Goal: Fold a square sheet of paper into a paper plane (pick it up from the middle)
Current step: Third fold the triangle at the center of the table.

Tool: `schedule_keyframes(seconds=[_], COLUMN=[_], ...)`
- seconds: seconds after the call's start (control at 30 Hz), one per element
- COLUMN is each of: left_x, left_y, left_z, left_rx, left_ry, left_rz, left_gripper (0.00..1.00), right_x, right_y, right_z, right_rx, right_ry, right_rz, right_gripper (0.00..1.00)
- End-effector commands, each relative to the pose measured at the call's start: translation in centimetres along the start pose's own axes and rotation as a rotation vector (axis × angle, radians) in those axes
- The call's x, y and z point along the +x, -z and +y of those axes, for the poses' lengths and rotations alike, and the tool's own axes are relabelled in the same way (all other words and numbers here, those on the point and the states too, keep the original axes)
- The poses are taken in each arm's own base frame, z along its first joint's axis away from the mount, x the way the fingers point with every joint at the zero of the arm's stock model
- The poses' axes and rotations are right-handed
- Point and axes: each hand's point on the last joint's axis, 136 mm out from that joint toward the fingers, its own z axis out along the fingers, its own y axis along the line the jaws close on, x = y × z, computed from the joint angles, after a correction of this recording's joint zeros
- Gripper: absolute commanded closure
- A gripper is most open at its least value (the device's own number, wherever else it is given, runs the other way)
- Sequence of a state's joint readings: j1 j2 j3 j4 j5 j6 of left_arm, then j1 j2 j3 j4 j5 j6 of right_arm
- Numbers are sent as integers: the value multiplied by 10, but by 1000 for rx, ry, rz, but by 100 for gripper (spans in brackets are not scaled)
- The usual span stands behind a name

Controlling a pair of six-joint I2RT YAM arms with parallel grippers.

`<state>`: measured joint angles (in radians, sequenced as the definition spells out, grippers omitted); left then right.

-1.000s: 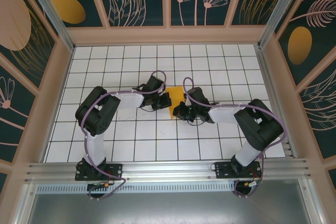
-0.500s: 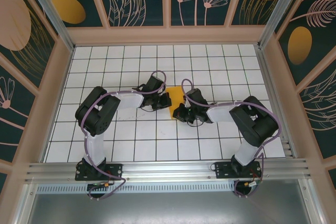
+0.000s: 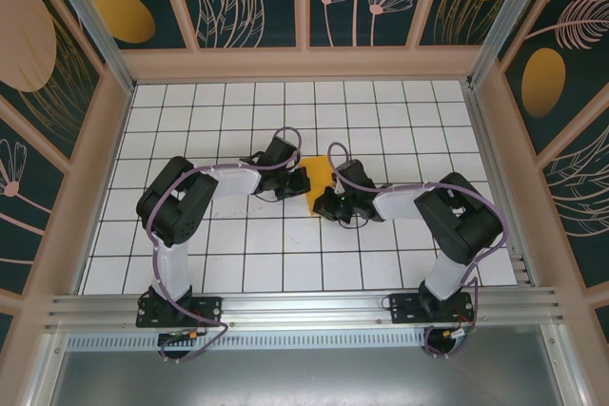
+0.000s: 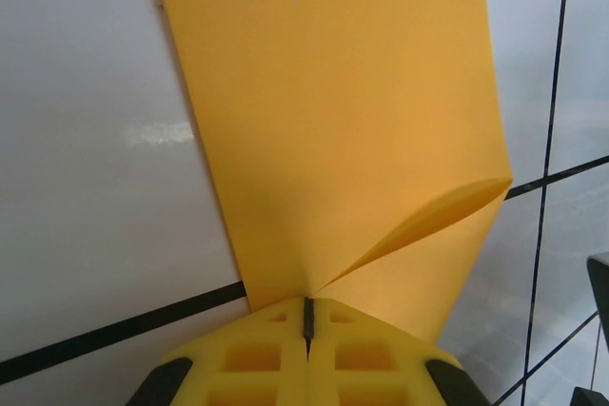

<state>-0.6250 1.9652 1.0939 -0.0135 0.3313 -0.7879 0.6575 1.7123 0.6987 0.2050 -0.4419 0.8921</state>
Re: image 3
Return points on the yellow-orange cloth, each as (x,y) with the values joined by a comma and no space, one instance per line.
(316,173)

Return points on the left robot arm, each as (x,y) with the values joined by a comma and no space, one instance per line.
(176,206)

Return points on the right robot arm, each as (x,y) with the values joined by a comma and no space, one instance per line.
(452,220)

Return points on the brushed metal sheet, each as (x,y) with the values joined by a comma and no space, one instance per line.
(304,377)

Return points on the long aluminium rail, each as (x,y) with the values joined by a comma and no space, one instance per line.
(304,308)

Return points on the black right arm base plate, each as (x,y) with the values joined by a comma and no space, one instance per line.
(404,308)

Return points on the aluminium side rail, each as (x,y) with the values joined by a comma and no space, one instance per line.
(480,130)

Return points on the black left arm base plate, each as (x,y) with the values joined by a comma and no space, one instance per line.
(209,311)

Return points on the wall panel orange oval feathers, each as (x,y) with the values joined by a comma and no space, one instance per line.
(542,83)

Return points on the aluminium corner post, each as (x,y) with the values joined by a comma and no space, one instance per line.
(511,21)
(92,21)

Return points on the wall panel pink leaf lines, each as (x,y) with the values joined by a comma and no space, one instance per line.
(580,197)

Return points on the wall panel single pink flower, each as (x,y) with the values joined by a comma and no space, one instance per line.
(19,197)

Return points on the wall panel beige circle feather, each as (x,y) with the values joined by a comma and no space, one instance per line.
(28,44)

